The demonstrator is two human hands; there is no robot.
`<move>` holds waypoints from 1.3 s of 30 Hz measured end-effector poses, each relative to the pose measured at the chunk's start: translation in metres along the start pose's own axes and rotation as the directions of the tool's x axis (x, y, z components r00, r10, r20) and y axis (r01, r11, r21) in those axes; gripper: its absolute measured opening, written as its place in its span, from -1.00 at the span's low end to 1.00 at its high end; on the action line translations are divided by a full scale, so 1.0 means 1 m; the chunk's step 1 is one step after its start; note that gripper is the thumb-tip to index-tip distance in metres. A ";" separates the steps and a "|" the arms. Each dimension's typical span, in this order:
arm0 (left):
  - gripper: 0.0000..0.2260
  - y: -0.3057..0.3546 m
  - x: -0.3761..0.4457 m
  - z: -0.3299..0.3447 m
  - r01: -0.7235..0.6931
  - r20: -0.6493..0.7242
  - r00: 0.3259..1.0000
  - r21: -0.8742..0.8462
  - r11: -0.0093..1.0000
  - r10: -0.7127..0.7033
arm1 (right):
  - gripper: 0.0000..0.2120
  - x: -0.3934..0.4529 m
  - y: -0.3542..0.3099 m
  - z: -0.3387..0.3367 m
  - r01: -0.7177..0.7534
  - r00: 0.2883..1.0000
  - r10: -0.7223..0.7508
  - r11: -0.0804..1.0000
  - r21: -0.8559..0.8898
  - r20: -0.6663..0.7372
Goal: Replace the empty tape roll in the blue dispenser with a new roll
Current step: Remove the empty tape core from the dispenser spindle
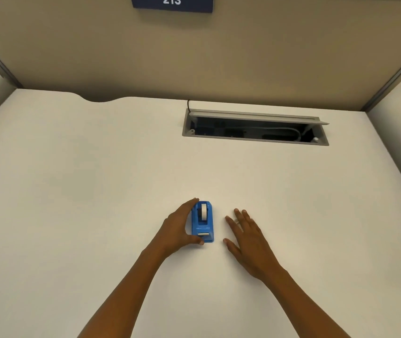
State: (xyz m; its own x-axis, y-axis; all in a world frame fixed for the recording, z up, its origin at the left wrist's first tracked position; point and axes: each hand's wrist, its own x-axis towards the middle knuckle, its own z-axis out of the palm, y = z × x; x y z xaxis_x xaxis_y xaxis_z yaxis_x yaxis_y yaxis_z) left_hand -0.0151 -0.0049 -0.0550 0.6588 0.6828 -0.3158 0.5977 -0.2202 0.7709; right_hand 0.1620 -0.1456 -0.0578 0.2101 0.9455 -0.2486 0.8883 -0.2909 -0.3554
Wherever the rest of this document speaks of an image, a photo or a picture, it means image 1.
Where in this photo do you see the person's right hand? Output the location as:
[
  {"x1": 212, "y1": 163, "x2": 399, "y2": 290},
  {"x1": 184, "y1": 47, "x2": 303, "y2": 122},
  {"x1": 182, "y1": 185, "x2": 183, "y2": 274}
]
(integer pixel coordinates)
[{"x1": 223, "y1": 208, "x2": 287, "y2": 281}]

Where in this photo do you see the person's left hand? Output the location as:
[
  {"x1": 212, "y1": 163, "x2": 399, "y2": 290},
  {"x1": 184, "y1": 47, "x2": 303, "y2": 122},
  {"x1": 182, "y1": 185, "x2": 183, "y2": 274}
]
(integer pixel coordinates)
[{"x1": 154, "y1": 198, "x2": 205, "y2": 260}]

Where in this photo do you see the blue tape dispenser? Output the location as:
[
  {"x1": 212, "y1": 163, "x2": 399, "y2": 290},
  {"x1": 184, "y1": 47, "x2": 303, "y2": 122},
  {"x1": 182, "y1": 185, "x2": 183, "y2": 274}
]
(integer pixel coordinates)
[{"x1": 190, "y1": 200, "x2": 215, "y2": 243}]

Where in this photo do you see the person's right forearm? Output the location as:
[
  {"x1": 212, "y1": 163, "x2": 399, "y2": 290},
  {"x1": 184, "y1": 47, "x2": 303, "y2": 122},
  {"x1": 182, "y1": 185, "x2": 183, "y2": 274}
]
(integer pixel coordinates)
[{"x1": 262, "y1": 267, "x2": 352, "y2": 338}]

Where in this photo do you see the person's left forearm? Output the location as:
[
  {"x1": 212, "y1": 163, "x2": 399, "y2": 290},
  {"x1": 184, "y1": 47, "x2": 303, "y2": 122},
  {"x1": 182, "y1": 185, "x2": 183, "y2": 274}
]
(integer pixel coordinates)
[{"x1": 77, "y1": 243, "x2": 169, "y2": 338}]

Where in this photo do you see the grey desk cable box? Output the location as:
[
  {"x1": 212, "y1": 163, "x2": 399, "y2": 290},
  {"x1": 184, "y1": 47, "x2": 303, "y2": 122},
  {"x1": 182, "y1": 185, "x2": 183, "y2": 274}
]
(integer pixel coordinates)
[{"x1": 182, "y1": 108, "x2": 330, "y2": 147}]

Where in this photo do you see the grey cable box lid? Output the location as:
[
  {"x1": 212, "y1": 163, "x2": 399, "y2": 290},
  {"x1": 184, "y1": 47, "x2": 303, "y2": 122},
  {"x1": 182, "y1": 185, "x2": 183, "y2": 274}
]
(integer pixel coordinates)
[{"x1": 187, "y1": 108, "x2": 330, "y2": 126}]

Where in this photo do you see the blue wall sign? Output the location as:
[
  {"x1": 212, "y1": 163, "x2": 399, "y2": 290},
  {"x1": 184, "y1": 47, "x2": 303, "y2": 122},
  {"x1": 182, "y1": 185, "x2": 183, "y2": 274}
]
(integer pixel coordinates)
[{"x1": 131, "y1": 0, "x2": 215, "y2": 14}]

